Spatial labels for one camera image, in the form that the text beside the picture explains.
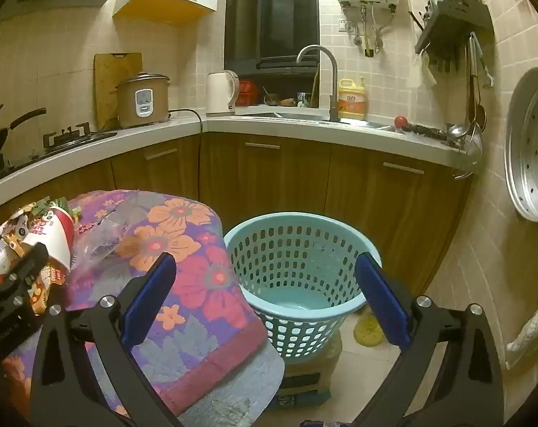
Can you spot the steel sink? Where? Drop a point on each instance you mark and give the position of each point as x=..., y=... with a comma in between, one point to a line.
x=295, y=117

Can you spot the yellow rag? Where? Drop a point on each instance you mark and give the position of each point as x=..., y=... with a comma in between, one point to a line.
x=366, y=330

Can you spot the wooden base cabinet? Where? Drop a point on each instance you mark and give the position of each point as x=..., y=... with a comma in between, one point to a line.
x=273, y=173

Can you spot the perforated steel steamer tray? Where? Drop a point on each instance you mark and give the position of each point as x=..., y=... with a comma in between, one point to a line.
x=531, y=142

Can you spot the white hanging towel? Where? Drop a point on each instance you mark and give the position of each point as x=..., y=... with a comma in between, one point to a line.
x=537, y=316

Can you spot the steel ladle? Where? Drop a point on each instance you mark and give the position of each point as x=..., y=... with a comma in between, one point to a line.
x=457, y=130

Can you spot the dark brush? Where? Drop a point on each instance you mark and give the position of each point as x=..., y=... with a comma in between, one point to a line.
x=426, y=132

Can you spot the light blue plastic basket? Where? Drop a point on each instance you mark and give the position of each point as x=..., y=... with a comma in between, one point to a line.
x=295, y=311

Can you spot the wooden cutting board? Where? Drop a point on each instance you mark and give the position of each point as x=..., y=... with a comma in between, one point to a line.
x=106, y=71

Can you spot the small dark bowl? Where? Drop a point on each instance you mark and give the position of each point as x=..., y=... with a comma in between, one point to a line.
x=271, y=99

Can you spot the black wall rack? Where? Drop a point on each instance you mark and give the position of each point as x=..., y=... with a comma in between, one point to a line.
x=455, y=20

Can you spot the red and white paper cup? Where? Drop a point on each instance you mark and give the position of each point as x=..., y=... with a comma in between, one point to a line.
x=51, y=235

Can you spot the clear plastic bag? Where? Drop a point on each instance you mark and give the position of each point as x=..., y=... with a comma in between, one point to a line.
x=104, y=235

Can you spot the beige rice cooker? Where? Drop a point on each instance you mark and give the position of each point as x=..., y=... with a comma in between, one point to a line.
x=140, y=98

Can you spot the cardboard box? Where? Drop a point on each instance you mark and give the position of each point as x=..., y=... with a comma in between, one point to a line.
x=304, y=378

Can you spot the white electric kettle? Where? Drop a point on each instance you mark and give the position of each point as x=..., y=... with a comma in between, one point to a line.
x=220, y=93

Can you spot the dark window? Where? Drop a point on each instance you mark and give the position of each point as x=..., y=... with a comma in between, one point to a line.
x=273, y=13

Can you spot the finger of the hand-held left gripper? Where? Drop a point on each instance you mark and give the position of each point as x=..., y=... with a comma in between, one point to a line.
x=29, y=269

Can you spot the yellow detergent bottle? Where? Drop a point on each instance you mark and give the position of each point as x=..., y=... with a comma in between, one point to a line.
x=353, y=100

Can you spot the grey round table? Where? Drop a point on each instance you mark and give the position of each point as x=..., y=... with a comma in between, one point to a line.
x=251, y=378

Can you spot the black gas stove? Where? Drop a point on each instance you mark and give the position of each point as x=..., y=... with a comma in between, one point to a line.
x=69, y=135

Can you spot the hanging pale cloth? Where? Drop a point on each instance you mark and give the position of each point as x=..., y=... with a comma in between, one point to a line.
x=426, y=73

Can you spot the floral purple cloth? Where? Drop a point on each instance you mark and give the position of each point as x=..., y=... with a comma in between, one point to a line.
x=197, y=275

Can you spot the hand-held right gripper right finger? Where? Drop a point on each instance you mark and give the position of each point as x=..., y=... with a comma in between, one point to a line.
x=384, y=302

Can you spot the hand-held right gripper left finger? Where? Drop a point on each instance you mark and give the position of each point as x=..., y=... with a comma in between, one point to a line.
x=149, y=300

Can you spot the red container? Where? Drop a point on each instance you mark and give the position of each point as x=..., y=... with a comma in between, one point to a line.
x=245, y=93

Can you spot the steel kitchen faucet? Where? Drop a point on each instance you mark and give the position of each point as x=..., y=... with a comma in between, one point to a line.
x=333, y=80

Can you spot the red tomato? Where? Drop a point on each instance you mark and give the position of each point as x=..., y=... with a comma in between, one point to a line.
x=400, y=121

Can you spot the white wall outlet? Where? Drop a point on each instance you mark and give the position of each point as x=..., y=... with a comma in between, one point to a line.
x=345, y=25

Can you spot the orange snack packet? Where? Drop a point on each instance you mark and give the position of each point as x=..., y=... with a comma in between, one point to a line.
x=49, y=287

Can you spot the colourful snack wrapper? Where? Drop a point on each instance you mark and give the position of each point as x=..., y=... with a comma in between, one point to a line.
x=13, y=227

